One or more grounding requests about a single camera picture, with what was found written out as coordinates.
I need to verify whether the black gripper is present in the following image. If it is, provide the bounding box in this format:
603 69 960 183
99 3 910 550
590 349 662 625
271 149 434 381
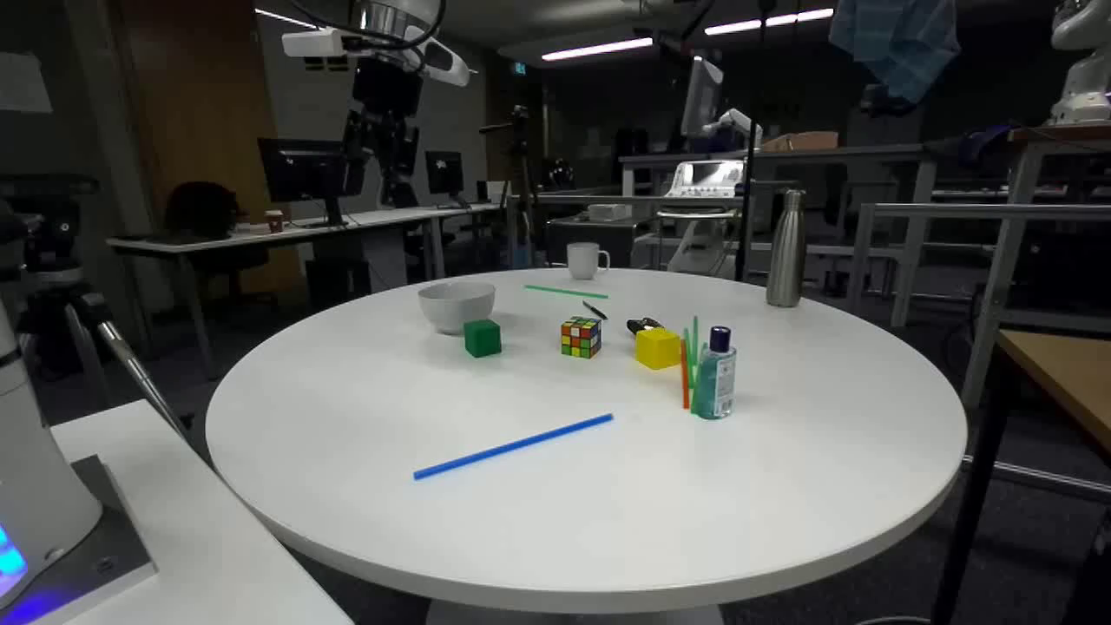
349 55 425 207

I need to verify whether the Rubik's cube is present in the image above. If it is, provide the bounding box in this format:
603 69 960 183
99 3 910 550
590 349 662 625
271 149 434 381
558 312 603 361

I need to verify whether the green cube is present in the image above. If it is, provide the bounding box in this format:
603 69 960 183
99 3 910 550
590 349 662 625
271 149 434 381
462 317 508 361

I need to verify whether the yellow block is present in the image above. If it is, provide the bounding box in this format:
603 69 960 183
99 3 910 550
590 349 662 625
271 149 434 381
632 323 686 374

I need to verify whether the small black monitor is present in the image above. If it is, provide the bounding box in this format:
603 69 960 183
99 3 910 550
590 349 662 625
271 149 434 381
420 147 470 200

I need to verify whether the black computer monitor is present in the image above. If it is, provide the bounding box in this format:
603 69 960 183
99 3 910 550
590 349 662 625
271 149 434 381
252 134 352 228

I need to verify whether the long white office desk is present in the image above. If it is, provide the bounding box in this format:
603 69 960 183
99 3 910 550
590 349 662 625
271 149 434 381
104 200 508 357

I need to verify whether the white bowl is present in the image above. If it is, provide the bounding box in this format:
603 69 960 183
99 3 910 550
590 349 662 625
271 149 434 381
414 282 500 340

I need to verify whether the black office chair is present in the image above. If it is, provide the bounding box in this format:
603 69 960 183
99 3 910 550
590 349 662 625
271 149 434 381
156 177 250 282

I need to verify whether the long green straw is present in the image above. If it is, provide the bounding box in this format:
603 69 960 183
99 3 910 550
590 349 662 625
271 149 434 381
520 282 612 303

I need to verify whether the white mug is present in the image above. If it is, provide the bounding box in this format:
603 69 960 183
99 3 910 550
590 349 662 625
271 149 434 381
563 241 615 285

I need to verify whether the ceiling strip light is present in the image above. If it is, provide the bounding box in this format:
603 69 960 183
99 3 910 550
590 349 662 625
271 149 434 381
539 32 660 65
700 3 836 41

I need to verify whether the long blue straw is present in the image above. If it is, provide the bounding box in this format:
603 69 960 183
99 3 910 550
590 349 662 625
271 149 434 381
411 408 618 485

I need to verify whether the short green straw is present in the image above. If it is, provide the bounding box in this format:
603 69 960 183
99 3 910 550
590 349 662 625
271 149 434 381
686 312 705 408

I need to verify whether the orange straw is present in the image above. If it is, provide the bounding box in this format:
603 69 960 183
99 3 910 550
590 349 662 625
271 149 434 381
678 326 696 413

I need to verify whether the dark tripod with equipment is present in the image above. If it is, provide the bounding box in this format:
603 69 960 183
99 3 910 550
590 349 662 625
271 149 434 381
0 169 184 436

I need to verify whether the blue-capped sanitizer bottle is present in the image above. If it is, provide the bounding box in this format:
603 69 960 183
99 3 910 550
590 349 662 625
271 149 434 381
692 323 740 422

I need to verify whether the stainless steel bottle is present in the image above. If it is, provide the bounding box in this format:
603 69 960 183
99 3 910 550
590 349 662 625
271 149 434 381
764 188 808 312

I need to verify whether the cardboard box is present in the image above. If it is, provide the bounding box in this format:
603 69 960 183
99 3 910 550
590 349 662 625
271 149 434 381
752 125 843 156

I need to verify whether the white robot mounting table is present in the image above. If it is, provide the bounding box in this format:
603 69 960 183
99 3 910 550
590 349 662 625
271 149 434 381
0 396 359 625

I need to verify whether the blue hanging cloth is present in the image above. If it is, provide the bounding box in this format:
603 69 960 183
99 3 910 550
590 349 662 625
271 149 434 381
826 0 967 111

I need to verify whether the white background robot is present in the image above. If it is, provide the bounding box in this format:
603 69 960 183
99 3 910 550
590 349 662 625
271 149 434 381
1046 0 1111 132

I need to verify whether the wooden table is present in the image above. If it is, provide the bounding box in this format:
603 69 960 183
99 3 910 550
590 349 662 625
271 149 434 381
929 326 1111 625

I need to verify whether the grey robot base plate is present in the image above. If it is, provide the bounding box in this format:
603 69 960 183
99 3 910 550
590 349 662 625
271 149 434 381
0 450 159 625

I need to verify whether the metal frame workbench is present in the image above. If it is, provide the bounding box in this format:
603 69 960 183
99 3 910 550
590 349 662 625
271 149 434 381
848 120 1111 408

